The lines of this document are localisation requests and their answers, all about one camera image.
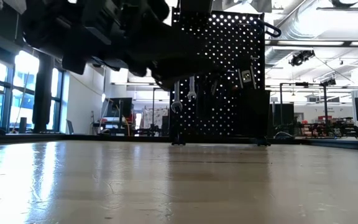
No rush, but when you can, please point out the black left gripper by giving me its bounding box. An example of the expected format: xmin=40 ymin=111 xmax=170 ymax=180
xmin=104 ymin=0 xmax=218 ymax=91

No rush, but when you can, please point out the small silver combination wrench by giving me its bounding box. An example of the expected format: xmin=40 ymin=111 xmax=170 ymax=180
xmin=187 ymin=76 xmax=198 ymax=101

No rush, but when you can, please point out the large silver combination wrench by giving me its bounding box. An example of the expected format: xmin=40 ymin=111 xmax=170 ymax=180
xmin=170 ymin=81 xmax=184 ymax=113

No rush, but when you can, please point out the black spirit level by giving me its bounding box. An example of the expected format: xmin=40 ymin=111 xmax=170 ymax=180
xmin=237 ymin=57 xmax=257 ymax=91

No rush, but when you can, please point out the black metal peg board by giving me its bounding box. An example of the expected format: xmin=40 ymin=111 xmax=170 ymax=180
xmin=170 ymin=7 xmax=272 ymax=147

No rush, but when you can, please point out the black storage bin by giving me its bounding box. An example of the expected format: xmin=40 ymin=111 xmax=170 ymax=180
xmin=178 ymin=0 xmax=214 ymax=15

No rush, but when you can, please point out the black tool holder cup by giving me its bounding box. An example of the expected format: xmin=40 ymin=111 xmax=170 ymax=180
xmin=237 ymin=89 xmax=270 ymax=139

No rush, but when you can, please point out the ceiling light bar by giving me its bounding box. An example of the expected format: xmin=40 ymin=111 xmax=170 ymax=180
xmin=272 ymin=39 xmax=358 ymax=48

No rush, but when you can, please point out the black pillar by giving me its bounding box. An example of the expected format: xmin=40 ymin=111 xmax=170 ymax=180
xmin=32 ymin=52 xmax=55 ymax=134

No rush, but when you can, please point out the black pipe rig stand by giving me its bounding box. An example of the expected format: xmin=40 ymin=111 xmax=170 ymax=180
xmin=279 ymin=77 xmax=337 ymax=138

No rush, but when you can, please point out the blue framed window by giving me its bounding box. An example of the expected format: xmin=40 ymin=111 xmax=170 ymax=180
xmin=0 ymin=49 xmax=67 ymax=133

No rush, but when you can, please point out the silver ventilation duct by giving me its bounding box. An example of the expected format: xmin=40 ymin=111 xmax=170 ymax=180
xmin=264 ymin=0 xmax=358 ymax=68

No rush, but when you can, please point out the black ceiling mounted camera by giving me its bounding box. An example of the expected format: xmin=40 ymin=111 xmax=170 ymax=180
xmin=288 ymin=49 xmax=316 ymax=67

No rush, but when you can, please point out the grey cable loop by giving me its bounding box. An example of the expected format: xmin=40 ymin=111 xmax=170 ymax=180
xmin=273 ymin=131 xmax=296 ymax=139

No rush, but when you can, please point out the black aluminium table frame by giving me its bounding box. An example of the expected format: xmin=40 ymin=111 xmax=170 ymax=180
xmin=0 ymin=133 xmax=358 ymax=152

